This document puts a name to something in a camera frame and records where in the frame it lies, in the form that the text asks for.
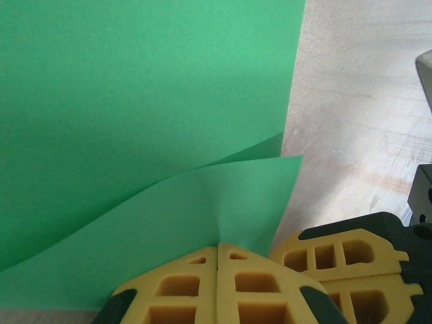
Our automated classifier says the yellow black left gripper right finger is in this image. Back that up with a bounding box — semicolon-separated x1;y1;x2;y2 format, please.
217;242;346;324

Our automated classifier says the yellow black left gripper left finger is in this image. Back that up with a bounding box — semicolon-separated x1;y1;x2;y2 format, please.
95;246;219;324

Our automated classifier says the green paper sheet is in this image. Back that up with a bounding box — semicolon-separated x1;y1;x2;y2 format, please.
0;0;306;310

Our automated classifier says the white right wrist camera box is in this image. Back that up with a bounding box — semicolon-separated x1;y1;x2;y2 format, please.
414;49;432;119

